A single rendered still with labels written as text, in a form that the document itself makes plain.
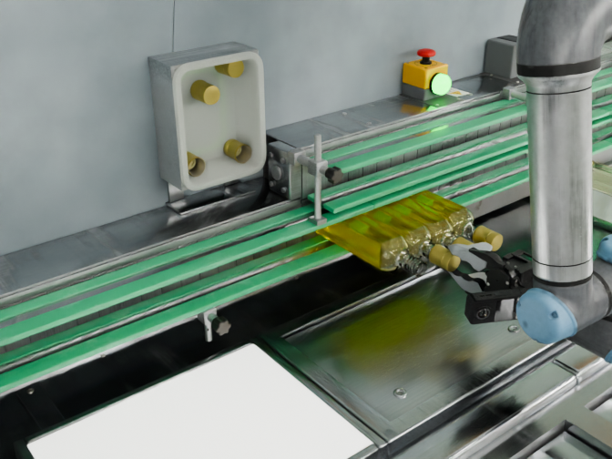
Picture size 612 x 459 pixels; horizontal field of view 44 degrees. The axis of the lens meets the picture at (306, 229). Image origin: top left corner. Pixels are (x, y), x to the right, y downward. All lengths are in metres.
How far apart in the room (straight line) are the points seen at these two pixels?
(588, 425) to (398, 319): 0.37
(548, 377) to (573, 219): 0.40
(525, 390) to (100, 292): 0.69
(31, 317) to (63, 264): 0.12
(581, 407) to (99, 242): 0.83
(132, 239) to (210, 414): 0.32
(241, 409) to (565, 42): 0.70
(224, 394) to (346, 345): 0.24
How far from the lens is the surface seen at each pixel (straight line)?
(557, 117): 0.94
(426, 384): 1.25
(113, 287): 1.21
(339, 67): 1.56
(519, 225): 1.85
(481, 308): 1.20
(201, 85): 1.33
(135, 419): 1.20
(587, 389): 1.35
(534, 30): 0.93
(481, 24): 1.86
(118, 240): 1.30
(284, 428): 1.16
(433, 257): 1.34
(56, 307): 1.19
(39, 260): 1.28
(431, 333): 1.37
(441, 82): 1.64
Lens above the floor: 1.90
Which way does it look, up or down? 45 degrees down
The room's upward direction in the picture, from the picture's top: 120 degrees clockwise
